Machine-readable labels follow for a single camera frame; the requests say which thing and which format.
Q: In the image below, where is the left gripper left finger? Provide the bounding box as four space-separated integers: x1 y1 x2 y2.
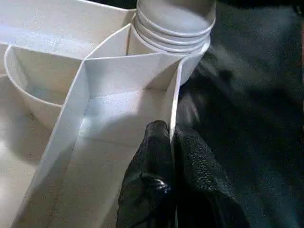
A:
117 120 176 228

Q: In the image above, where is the black work mat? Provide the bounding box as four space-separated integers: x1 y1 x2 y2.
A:
177 0 304 228

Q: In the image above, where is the white plastic table leg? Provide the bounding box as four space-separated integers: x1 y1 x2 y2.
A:
131 0 217 55

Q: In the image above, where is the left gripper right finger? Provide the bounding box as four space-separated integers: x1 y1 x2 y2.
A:
174 129 250 228

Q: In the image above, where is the white plastic table top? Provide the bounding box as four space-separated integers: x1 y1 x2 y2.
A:
0 0 212 228

